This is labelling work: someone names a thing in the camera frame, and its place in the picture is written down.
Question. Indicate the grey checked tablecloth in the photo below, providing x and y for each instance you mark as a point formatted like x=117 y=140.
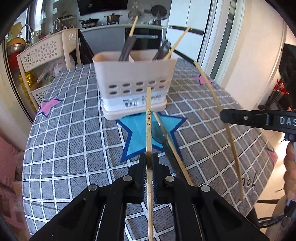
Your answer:
x=72 y=145

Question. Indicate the black-handled clear spoon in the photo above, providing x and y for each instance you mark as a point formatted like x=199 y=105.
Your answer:
x=129 y=43

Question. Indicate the steel cooking pot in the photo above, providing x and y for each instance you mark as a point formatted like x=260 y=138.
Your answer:
x=112 y=19

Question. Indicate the cream plastic utensil holder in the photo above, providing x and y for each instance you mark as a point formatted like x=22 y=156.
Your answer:
x=123 y=85

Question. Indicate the black frying pan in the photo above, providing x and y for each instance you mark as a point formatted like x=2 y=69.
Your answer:
x=89 y=23

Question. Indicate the blue-patterned bamboo chopstick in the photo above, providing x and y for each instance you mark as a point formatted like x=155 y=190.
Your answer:
x=172 y=49

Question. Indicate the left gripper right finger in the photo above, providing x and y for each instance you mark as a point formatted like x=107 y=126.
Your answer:
x=159 y=174

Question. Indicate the person's right hand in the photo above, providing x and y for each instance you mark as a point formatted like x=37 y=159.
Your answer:
x=290 y=174

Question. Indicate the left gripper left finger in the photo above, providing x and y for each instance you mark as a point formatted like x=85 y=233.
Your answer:
x=140 y=177

